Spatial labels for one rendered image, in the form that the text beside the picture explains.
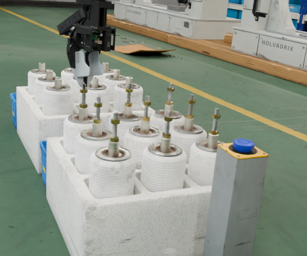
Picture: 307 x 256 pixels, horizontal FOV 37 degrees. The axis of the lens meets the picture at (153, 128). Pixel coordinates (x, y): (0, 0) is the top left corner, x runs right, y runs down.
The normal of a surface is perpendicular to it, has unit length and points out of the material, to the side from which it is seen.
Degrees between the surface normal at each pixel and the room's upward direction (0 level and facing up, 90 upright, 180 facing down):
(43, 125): 90
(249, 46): 90
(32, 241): 0
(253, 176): 90
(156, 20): 90
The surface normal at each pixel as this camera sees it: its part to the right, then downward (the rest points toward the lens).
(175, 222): 0.40, 0.33
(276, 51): -0.85, 0.10
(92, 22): -0.70, 0.17
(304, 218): 0.08, -0.94
